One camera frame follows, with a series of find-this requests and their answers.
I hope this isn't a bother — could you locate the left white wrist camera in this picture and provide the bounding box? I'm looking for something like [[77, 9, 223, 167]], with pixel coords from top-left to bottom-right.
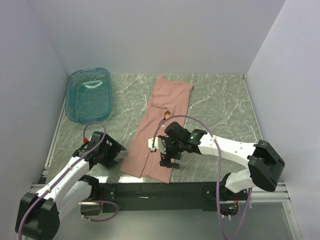
[[81, 137, 96, 152]]

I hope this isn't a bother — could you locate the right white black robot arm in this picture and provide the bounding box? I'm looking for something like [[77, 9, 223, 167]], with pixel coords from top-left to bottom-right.
[[148, 121, 285, 201]]

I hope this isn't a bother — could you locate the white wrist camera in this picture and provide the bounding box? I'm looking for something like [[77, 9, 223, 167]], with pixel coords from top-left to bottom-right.
[[81, 137, 96, 152], [147, 136, 167, 154]]

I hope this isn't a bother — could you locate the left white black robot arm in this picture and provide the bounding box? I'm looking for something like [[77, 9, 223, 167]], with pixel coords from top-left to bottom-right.
[[15, 131, 126, 240]]

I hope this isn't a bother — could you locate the aluminium extrusion rail frame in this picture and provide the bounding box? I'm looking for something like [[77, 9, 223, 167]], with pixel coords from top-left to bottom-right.
[[31, 74, 301, 240]]

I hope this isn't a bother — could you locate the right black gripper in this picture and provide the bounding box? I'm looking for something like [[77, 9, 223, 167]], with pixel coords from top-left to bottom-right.
[[160, 135, 185, 169]]

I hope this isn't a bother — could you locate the teal transparent plastic bin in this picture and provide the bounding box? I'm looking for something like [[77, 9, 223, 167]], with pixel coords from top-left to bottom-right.
[[65, 67, 113, 124]]

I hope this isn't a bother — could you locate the pink printed t shirt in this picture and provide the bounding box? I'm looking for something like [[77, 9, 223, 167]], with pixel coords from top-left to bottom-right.
[[119, 76, 193, 184]]

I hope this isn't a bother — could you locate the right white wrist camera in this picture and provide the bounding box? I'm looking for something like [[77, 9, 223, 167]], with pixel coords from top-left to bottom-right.
[[147, 136, 167, 154]]

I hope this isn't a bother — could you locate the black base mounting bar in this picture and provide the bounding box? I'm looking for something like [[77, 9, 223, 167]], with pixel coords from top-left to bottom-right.
[[79, 182, 241, 216]]

